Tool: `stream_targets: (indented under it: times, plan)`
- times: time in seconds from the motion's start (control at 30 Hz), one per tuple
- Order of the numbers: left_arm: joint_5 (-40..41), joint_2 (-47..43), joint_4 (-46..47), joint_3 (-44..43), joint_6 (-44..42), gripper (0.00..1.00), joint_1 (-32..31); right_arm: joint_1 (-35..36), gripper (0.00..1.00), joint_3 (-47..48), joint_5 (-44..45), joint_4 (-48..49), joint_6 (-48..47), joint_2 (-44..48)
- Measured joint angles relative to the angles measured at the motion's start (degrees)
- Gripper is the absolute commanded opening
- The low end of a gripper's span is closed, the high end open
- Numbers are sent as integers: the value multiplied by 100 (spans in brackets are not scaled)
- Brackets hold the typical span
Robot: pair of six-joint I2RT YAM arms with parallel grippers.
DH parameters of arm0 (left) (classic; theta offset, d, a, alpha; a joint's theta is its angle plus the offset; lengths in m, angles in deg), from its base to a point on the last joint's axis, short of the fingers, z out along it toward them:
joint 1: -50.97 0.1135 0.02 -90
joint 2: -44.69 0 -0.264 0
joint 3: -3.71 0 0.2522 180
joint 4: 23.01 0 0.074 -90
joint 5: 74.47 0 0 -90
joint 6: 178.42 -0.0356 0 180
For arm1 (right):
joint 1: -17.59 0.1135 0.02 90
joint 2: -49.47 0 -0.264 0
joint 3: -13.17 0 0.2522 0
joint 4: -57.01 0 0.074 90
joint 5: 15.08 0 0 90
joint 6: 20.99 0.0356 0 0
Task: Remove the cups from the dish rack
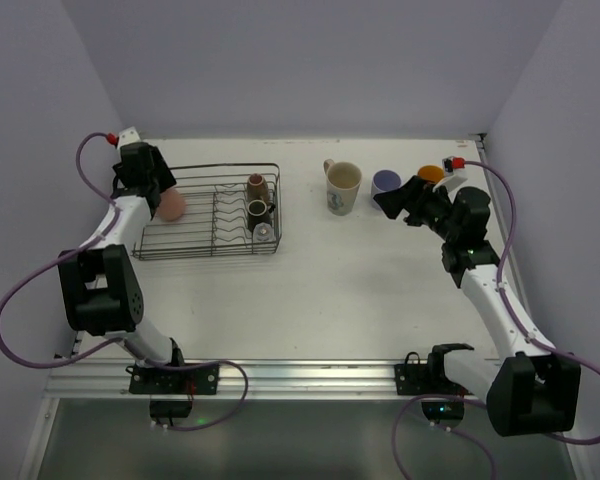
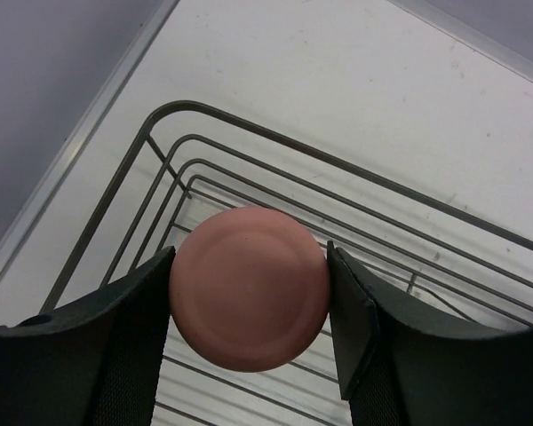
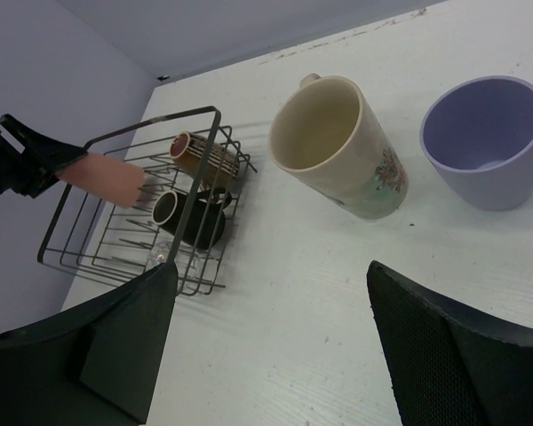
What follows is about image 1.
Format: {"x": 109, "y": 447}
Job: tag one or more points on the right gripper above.
{"x": 419, "y": 201}

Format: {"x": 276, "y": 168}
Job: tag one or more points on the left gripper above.
{"x": 156, "y": 179}

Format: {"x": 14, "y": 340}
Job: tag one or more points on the lilac plastic cup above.
{"x": 385, "y": 181}

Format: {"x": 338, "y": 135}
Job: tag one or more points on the pink plastic cup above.
{"x": 172, "y": 206}

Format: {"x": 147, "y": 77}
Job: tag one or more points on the white patterned mug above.
{"x": 432, "y": 174}

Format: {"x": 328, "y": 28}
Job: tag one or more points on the cream floral mug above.
{"x": 343, "y": 180}

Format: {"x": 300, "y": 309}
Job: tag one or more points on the dark brown mug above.
{"x": 258, "y": 212}

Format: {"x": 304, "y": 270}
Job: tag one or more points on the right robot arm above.
{"x": 532, "y": 390}

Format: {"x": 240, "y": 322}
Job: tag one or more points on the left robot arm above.
{"x": 101, "y": 293}

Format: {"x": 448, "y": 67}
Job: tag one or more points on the brown ceramic cup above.
{"x": 257, "y": 188}

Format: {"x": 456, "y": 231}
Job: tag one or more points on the small clear glass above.
{"x": 263, "y": 233}

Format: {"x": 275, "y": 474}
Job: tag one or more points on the right controller box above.
{"x": 448, "y": 414}

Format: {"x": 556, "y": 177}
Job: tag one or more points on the controller box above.
{"x": 169, "y": 409}
{"x": 448, "y": 414}

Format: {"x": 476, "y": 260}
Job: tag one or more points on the left controller box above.
{"x": 169, "y": 409}

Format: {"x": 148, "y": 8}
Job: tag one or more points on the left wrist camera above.
{"x": 123, "y": 138}

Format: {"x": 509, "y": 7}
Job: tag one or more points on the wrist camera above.
{"x": 454, "y": 174}
{"x": 123, "y": 138}

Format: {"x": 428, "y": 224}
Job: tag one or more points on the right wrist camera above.
{"x": 454, "y": 174}

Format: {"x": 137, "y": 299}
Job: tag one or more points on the black wire dish rack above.
{"x": 215, "y": 221}

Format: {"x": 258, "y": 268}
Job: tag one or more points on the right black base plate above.
{"x": 414, "y": 376}

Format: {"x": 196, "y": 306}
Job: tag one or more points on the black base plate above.
{"x": 414, "y": 376}
{"x": 152, "y": 381}

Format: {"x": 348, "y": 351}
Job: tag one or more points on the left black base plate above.
{"x": 152, "y": 381}

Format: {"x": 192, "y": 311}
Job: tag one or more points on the aluminium mounting rail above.
{"x": 341, "y": 380}

